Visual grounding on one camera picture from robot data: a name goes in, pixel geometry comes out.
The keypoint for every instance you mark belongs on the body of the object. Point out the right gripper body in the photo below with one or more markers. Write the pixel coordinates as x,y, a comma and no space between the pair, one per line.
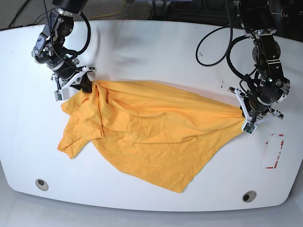
70,76

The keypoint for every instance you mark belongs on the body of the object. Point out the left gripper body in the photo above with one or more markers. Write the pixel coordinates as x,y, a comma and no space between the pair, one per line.
253,111

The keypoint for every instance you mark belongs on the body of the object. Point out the orange t-shirt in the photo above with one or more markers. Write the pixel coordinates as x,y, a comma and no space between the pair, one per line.
157,133

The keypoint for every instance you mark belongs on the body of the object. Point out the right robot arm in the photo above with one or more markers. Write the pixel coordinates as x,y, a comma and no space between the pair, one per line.
49,47

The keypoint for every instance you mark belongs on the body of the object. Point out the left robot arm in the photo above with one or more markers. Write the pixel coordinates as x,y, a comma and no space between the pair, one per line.
267,84

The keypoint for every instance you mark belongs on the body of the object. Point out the red tape rectangle marking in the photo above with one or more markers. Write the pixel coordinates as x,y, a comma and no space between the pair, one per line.
272,151

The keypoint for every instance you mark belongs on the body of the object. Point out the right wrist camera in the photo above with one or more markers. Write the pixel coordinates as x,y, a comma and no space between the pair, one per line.
62,94

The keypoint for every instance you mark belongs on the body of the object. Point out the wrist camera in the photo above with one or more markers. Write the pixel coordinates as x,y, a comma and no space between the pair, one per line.
249,127
62,94

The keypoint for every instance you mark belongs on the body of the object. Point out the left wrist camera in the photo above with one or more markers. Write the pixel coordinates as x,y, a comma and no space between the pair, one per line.
249,127

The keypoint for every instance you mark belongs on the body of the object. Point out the right table cable grommet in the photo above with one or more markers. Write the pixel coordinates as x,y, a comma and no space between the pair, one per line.
249,196

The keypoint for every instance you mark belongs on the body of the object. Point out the table cable grommet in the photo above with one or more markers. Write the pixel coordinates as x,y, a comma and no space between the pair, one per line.
42,185
249,196

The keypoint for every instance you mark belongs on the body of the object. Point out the left table cable grommet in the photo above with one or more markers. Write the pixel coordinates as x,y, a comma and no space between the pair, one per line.
42,185

